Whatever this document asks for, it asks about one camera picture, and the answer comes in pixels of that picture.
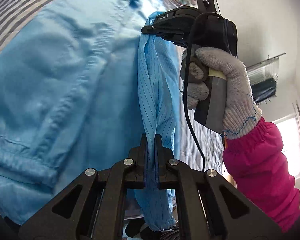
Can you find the striped bed sheet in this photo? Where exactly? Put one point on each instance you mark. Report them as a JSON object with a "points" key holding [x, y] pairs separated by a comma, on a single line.
{"points": [[12, 12]]}

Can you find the light blue jacket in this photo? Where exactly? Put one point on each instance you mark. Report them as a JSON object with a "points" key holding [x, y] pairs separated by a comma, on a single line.
{"points": [[52, 80]]}

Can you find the black clothes rack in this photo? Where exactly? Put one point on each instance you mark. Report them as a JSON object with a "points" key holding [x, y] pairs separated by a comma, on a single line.
{"points": [[277, 55]]}

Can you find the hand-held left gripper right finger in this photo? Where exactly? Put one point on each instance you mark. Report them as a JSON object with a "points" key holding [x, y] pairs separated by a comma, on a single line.
{"points": [[160, 160]]}

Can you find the person's right forearm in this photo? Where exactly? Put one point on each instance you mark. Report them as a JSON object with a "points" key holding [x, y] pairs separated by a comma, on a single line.
{"points": [[260, 167]]}

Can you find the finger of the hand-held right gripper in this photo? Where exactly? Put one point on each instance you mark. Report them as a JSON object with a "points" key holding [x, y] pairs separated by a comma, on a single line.
{"points": [[152, 29]]}

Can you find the dark grey hanging coat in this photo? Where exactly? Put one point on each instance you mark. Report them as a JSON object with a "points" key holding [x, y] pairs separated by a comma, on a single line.
{"points": [[265, 91]]}

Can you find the window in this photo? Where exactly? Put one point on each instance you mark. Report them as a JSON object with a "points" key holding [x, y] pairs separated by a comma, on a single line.
{"points": [[290, 130]]}

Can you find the person's right hand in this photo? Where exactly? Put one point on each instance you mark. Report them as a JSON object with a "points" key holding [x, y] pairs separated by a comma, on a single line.
{"points": [[237, 92]]}

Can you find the striped hanging towel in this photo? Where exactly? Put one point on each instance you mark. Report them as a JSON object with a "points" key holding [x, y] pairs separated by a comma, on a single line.
{"points": [[262, 71]]}

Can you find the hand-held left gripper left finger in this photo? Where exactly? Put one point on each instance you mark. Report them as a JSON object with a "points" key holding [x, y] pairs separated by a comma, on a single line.
{"points": [[141, 155]]}

